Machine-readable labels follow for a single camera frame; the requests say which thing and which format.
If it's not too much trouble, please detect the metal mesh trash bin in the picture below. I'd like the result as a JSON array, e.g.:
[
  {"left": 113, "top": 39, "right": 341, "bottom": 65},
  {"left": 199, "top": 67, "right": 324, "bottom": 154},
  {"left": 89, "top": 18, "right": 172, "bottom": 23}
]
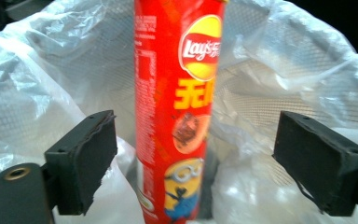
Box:
[{"left": 43, "top": 0, "right": 358, "bottom": 188}]

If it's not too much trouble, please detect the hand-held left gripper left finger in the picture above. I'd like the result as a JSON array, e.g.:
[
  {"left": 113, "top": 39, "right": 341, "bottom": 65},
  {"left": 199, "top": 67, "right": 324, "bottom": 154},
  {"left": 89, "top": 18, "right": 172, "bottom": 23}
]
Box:
[{"left": 44, "top": 109, "right": 118, "bottom": 217}]

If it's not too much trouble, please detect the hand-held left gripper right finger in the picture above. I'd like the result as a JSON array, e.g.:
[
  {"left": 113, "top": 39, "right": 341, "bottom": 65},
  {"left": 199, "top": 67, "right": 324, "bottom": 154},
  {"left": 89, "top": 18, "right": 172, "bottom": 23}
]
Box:
[{"left": 272, "top": 110, "right": 358, "bottom": 217}]

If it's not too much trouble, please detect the red chip can yellow lid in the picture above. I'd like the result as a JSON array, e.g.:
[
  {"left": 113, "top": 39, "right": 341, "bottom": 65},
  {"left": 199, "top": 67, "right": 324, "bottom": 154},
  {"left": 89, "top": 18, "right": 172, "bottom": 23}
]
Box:
[{"left": 133, "top": 0, "right": 227, "bottom": 224}]

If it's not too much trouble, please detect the bin with blue liner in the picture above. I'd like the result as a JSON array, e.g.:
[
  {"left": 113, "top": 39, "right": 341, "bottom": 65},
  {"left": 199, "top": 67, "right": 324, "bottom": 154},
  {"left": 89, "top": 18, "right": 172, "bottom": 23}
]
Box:
[{"left": 0, "top": 0, "right": 358, "bottom": 224}]

